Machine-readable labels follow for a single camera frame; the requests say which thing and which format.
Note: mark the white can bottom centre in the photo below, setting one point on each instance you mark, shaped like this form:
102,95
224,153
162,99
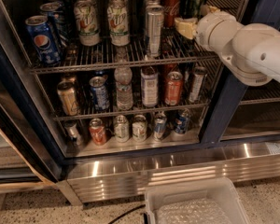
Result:
139,127

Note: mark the open glass fridge door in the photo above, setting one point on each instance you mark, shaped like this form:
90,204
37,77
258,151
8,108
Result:
25,164

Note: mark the left front 7UP can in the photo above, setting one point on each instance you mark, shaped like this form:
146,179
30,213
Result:
87,23

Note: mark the blue can middle shelf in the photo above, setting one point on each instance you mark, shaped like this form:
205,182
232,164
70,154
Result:
99,93

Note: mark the orange-red can middle shelf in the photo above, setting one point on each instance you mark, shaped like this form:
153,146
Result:
173,88

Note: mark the white can bottom centre-left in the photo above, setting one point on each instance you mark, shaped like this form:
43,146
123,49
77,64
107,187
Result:
121,129

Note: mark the gold can middle shelf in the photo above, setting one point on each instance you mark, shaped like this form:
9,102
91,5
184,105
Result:
68,95

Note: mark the white plastic bin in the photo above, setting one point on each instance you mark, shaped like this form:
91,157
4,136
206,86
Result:
210,201

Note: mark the dark green can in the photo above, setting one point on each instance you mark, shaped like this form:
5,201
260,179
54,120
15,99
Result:
194,2

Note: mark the top wire shelf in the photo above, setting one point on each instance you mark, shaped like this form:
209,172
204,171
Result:
176,49

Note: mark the red Coca-Cola can top shelf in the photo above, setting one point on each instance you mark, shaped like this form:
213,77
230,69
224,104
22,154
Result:
171,10

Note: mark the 7up can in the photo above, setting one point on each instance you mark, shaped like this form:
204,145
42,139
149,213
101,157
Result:
87,23
118,24

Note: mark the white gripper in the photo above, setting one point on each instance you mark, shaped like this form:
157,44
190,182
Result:
206,29

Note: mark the steel fridge cabinet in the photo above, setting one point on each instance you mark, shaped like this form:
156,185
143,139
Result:
228,138

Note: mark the blue Pepsi can bottom right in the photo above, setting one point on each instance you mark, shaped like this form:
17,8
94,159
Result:
182,118

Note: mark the red can bottom shelf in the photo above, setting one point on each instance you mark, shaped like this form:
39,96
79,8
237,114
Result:
97,131

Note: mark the blue pepsi can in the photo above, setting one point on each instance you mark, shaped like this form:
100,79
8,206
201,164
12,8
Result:
182,118
64,6
54,11
44,39

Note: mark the silver can bottom left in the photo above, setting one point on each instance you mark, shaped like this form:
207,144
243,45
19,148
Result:
73,132

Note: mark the blue silver can bottom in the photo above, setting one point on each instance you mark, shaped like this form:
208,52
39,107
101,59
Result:
160,121

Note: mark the right front 7UP can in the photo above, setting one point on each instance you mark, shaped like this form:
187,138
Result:
118,24

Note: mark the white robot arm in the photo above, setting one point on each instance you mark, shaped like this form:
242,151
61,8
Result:
251,52

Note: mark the clear water bottle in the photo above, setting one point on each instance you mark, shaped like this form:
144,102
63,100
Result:
123,76

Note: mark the white labelled bottle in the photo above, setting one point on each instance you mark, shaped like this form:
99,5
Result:
149,86

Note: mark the tall silver slim can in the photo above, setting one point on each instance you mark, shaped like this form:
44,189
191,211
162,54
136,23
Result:
154,24

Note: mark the wire shelf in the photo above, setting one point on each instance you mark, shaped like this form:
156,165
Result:
176,49
87,111

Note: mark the middle wire shelf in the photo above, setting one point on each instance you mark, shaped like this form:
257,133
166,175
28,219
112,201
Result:
87,111

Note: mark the front blue Pepsi can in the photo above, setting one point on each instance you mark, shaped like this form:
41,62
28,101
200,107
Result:
44,39

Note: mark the silver slim can middle shelf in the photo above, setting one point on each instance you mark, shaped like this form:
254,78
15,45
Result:
198,76

